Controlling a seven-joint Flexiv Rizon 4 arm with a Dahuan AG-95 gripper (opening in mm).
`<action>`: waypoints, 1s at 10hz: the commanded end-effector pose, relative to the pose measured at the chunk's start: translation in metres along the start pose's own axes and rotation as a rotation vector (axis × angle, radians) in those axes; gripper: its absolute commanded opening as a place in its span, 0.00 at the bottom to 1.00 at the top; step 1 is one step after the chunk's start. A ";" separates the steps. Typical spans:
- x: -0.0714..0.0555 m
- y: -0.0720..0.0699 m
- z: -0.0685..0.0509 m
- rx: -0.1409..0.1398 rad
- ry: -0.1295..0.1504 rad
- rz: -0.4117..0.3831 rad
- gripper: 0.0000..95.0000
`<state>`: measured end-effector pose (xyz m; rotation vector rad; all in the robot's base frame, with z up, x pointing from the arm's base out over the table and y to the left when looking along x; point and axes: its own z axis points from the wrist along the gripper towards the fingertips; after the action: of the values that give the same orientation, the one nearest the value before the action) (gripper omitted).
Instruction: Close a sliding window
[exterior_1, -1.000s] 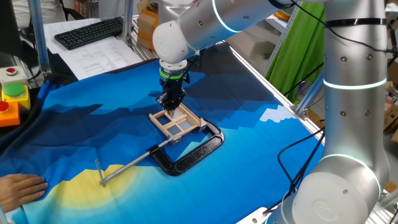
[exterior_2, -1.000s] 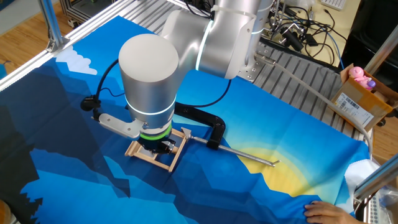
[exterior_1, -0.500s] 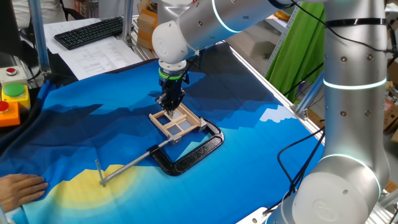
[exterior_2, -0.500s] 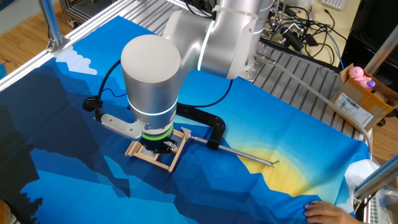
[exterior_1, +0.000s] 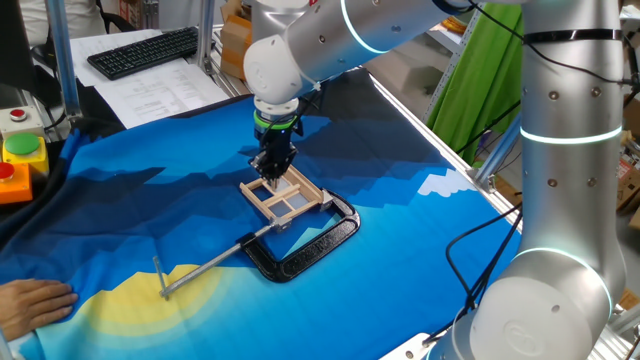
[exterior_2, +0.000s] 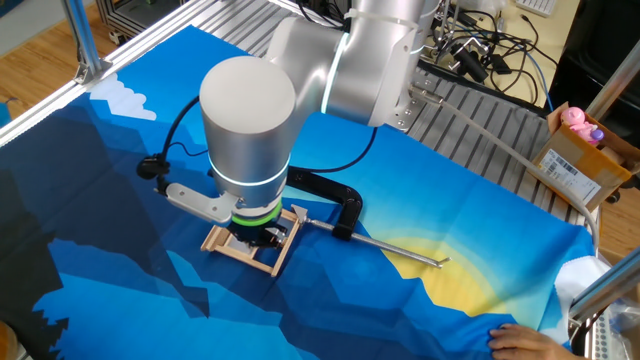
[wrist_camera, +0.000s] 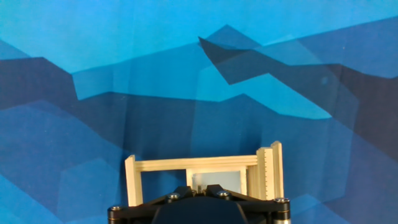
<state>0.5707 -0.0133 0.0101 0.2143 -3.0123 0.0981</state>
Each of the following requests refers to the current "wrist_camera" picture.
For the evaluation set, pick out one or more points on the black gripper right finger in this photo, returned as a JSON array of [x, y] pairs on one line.
[[267, 211]]

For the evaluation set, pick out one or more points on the wooden window frame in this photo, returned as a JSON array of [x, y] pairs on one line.
[[199, 163]]

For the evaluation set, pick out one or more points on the blue mountain print tablecloth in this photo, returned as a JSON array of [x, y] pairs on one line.
[[124, 62]]

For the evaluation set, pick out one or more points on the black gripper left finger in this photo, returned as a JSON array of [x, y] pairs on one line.
[[136, 213]]

